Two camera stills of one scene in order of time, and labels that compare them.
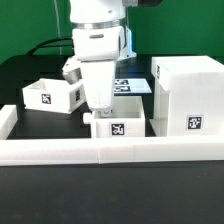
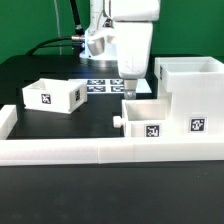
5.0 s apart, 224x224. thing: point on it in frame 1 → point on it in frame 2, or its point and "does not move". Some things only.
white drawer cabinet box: (188, 96) does not move
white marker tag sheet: (131, 85) does not move
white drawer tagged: (53, 95) does not move
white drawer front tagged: (123, 124) → (146, 118)
